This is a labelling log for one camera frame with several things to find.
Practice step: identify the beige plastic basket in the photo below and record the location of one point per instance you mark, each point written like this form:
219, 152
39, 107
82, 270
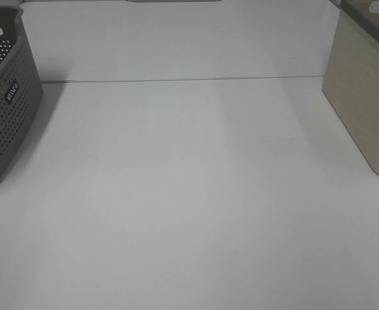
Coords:
351, 82

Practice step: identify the grey perforated plastic basket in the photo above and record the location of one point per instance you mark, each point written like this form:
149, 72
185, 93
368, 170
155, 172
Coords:
21, 91

